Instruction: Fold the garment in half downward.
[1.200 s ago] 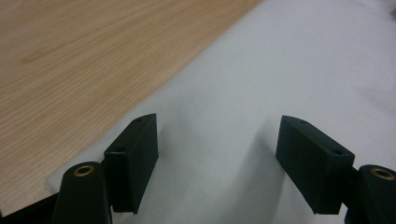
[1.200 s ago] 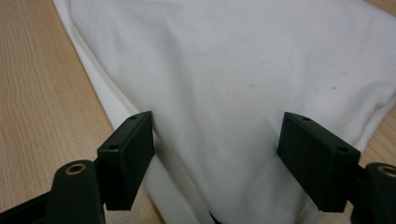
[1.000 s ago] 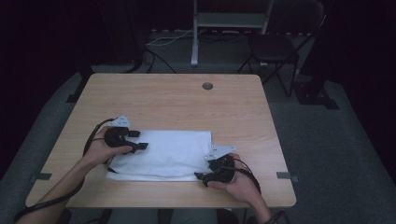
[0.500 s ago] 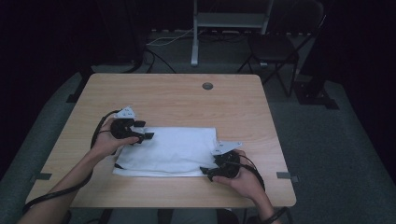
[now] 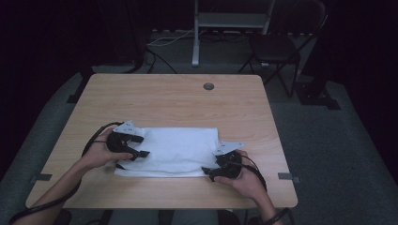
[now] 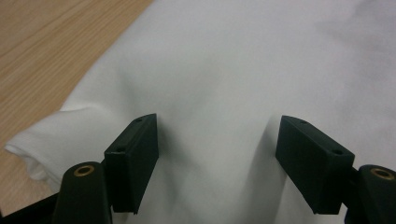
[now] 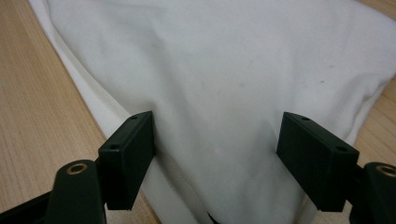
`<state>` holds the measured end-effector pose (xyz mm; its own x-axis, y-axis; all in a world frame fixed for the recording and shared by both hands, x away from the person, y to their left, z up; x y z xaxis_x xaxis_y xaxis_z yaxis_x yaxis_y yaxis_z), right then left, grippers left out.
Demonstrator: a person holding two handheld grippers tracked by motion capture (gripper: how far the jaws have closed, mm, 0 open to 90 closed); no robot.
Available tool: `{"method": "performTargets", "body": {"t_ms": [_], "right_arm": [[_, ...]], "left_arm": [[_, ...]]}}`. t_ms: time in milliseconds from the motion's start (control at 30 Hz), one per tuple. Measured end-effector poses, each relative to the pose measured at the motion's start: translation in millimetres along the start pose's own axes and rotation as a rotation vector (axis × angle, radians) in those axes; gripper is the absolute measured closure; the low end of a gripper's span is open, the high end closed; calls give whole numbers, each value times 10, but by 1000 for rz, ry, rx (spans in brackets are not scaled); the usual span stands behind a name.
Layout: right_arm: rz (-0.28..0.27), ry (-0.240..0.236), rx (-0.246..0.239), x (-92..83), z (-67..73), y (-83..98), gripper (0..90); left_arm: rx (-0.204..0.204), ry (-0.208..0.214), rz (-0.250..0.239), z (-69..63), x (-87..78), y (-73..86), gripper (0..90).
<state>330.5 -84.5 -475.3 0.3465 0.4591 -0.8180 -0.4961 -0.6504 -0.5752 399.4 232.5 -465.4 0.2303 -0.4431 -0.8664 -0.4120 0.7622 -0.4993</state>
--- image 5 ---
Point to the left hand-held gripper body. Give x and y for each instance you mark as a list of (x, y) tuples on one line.
[(128, 128)]

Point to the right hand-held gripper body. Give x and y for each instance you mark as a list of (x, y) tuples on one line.
[(230, 165)]

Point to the white printed tank top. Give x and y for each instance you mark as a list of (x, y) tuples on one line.
[(178, 150)]

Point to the person's right hand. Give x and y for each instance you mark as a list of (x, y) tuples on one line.
[(247, 184)]

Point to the person's left hand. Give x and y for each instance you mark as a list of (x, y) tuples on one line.
[(100, 153)]

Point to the black floor foot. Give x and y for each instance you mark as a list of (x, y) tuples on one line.
[(75, 97)]

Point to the grey round table grommet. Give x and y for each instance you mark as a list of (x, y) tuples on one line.
[(208, 86)]

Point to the black stand with base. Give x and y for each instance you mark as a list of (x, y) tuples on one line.
[(316, 97)]

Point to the black folding chair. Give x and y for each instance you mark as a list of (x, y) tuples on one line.
[(273, 47)]

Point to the grey metal stand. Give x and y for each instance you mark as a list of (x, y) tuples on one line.
[(230, 20)]

